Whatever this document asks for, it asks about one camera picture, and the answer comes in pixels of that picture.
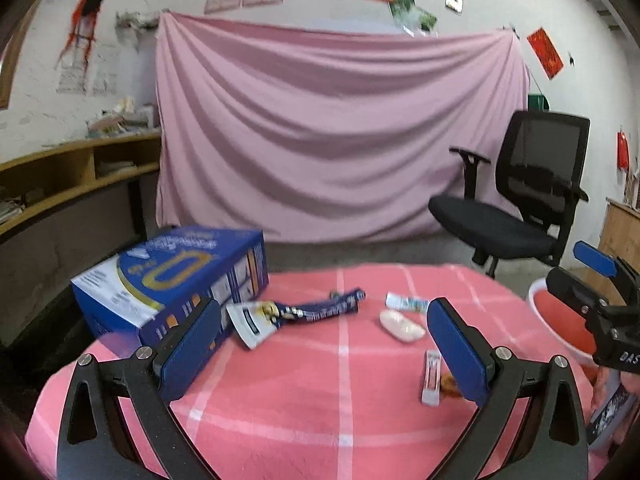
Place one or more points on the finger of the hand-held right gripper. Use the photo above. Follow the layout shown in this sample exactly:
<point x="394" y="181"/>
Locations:
<point x="575" y="292"/>
<point x="595" y="257"/>

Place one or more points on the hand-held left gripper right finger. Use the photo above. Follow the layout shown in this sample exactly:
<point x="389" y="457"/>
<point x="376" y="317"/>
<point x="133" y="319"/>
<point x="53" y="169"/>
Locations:
<point x="457" y="355"/>

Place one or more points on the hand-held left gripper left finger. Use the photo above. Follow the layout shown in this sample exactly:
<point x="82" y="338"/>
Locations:
<point x="192" y="350"/>

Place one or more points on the small brown scrap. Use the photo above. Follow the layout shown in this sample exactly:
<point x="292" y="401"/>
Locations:
<point x="449" y="387"/>

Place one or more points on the white red sachet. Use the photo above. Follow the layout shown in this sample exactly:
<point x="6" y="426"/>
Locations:
<point x="431" y="380"/>

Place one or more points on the coral bucket with white rim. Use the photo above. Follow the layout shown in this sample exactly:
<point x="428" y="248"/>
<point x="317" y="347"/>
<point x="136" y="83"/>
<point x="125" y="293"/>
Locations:
<point x="560" y="327"/>

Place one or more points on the white squeezed tube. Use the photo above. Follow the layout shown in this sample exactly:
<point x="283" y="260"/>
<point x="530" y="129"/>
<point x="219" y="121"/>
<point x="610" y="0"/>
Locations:
<point x="250" y="322"/>

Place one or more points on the white oval soap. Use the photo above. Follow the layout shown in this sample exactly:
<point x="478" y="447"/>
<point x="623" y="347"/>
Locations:
<point x="400" y="326"/>

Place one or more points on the small white tube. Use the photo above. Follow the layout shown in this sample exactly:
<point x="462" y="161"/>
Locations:
<point x="405" y="302"/>

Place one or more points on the person's right hand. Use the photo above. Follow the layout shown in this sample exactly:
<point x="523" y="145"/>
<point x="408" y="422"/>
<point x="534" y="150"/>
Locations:
<point x="604" y="385"/>

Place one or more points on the wooden cabinet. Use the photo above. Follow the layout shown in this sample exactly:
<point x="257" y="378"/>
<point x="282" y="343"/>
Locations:
<point x="620" y="230"/>

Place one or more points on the blue cardboard box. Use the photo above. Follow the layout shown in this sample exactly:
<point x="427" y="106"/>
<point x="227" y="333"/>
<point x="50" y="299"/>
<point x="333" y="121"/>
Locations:
<point x="175" y="265"/>

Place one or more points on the black mesh office chair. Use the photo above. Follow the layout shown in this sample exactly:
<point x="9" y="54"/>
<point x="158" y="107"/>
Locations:
<point x="485" y="220"/>

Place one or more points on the pink checked blanket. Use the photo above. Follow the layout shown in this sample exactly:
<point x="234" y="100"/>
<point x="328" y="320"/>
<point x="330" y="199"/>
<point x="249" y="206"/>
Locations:
<point x="325" y="400"/>

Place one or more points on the green bag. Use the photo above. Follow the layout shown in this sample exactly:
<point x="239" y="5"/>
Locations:
<point x="538" y="101"/>

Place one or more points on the papers in shelf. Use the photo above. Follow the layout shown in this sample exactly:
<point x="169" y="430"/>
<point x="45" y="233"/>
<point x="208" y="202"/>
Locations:
<point x="17" y="205"/>
<point x="115" y="166"/>

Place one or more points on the red diamond paper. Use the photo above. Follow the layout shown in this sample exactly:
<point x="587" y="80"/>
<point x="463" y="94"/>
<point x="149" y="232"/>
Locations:
<point x="545" y="52"/>

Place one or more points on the wooden shelf desk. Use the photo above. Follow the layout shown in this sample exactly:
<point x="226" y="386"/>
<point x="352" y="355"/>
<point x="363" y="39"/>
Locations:
<point x="65" y="155"/>

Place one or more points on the stack of books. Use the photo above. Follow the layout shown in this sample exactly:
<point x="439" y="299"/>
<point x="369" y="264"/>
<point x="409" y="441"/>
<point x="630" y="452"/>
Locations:
<point x="120" y="120"/>

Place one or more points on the pink hanging sheet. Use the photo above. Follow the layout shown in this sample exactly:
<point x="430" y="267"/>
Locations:
<point x="325" y="135"/>

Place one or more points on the small black white photo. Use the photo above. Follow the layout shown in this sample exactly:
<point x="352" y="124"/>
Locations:
<point x="453" y="0"/>

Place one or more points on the green photo prints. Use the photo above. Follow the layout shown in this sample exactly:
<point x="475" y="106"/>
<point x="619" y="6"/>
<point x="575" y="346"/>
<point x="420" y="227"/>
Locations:
<point x="412" y="12"/>

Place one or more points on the red tassel decoration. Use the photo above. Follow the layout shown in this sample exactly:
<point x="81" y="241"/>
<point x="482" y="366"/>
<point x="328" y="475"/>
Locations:
<point x="85" y="15"/>

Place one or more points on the paper wall calendar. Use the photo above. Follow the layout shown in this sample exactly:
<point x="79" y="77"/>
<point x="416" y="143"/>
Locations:
<point x="82" y="77"/>

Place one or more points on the small wall shelf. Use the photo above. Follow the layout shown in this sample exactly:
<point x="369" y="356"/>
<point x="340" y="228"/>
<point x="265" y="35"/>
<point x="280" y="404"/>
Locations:
<point x="137" y="19"/>

